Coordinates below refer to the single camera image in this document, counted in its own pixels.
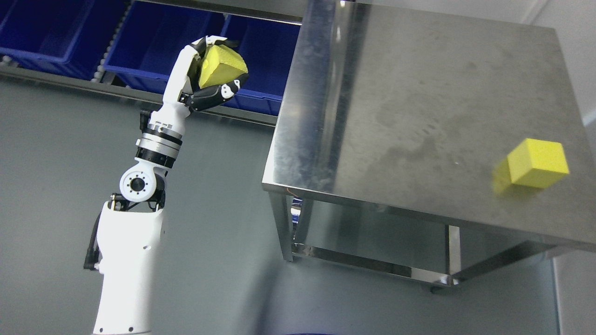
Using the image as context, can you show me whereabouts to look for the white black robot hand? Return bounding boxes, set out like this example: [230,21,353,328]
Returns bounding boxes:
[149,35,249,138]

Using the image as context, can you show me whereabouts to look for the yellow foam block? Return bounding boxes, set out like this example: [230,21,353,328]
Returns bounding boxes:
[198,45,249,89]
[507,138,570,189]

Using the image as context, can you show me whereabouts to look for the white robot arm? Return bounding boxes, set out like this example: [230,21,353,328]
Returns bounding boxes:
[84,106,190,335]

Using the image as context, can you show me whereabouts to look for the blue plastic bin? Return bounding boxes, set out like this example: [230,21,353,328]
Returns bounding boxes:
[222,15,301,116]
[0,0,129,80]
[103,1,225,94]

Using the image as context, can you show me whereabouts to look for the stainless steel table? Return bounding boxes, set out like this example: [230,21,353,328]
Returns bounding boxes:
[262,0,595,289]

